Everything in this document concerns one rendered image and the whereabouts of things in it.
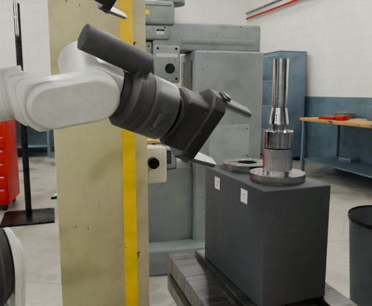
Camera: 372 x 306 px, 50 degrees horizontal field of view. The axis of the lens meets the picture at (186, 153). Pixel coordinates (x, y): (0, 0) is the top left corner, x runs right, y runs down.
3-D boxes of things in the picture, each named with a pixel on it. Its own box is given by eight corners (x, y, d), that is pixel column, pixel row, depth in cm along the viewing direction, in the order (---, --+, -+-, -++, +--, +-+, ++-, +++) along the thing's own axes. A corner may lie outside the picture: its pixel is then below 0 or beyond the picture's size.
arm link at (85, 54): (132, 143, 56) (53, 116, 50) (117, 105, 64) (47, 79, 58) (174, 74, 52) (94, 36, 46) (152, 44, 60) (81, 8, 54)
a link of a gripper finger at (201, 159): (210, 155, 71) (183, 146, 67) (217, 166, 68) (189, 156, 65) (205, 163, 71) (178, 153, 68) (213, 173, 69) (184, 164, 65)
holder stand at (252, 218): (261, 311, 61) (264, 182, 58) (203, 256, 82) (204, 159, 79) (325, 297, 65) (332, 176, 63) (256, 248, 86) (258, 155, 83)
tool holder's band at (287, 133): (274, 133, 68) (274, 127, 68) (298, 136, 65) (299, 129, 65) (257, 135, 65) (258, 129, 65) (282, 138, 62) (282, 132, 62)
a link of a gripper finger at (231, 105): (251, 120, 65) (223, 107, 61) (242, 110, 67) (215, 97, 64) (257, 112, 64) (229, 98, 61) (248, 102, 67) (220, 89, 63)
